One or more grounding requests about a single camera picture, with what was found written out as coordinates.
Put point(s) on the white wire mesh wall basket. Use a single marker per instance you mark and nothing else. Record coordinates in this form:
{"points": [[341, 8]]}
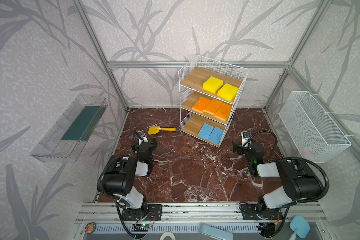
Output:
{"points": [[314, 132]]}

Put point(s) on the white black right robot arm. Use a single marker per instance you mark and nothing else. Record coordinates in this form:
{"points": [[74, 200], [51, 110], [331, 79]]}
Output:
{"points": [[303, 181]]}

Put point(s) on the pale yellow sponge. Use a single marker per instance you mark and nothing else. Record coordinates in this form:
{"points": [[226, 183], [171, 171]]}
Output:
{"points": [[200, 105]]}

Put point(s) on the round red sticker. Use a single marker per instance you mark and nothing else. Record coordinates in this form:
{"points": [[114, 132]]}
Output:
{"points": [[90, 228]]}

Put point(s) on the white tape roll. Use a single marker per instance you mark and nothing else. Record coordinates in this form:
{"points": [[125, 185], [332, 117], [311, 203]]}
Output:
{"points": [[168, 236]]}

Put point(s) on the yellow sponge blue backing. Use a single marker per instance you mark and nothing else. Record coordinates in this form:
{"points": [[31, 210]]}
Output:
{"points": [[228, 92]]}

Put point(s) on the clear wall tray green pad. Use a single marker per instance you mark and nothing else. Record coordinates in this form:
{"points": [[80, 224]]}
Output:
{"points": [[67, 138]]}

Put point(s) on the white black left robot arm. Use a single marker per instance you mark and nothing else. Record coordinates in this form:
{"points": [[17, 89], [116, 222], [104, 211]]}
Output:
{"points": [[117, 179]]}

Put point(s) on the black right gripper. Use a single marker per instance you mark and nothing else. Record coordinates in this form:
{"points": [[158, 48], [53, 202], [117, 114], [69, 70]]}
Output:
{"points": [[244, 148]]}

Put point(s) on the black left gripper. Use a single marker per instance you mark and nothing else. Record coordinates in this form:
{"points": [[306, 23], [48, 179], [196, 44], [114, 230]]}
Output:
{"points": [[143, 144]]}

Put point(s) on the blue cellulose sponge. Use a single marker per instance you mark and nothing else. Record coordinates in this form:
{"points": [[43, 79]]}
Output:
{"points": [[205, 131], [216, 135]]}

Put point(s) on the yellow plastic scoop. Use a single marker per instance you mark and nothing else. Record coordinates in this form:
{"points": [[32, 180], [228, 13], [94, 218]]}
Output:
{"points": [[156, 129]]}

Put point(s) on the yellow foam sponge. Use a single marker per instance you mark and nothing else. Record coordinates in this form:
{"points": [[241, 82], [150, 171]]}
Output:
{"points": [[212, 85]]}

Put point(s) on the light blue handheld brush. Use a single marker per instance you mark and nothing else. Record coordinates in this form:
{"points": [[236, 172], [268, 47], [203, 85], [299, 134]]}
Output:
{"points": [[300, 228]]}

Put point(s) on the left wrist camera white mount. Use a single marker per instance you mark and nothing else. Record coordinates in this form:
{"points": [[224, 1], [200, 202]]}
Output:
{"points": [[141, 137]]}

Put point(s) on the green circuit board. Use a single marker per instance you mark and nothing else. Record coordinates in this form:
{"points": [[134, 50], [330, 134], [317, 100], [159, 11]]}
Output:
{"points": [[144, 227]]}

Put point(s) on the light blue box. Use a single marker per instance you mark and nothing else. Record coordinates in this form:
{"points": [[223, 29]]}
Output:
{"points": [[215, 233]]}

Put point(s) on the orange scrub sponge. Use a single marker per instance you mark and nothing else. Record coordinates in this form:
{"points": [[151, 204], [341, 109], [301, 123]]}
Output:
{"points": [[213, 107], [223, 112]]}

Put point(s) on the white wire wooden shelf rack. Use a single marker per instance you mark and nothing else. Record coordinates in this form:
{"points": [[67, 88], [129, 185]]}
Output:
{"points": [[191, 78]]}

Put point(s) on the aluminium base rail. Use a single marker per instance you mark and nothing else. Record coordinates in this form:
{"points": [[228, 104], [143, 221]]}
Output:
{"points": [[184, 220]]}

